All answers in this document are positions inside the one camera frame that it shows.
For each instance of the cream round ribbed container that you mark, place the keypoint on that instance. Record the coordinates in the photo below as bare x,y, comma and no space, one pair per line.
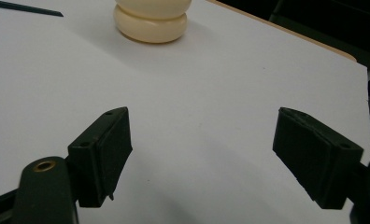
151,20

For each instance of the thin dark stick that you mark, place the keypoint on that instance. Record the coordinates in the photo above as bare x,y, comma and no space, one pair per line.
24,8

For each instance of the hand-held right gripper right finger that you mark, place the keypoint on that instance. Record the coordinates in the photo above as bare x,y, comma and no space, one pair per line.
317,158

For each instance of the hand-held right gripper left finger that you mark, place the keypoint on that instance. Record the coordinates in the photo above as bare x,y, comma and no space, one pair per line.
96,157

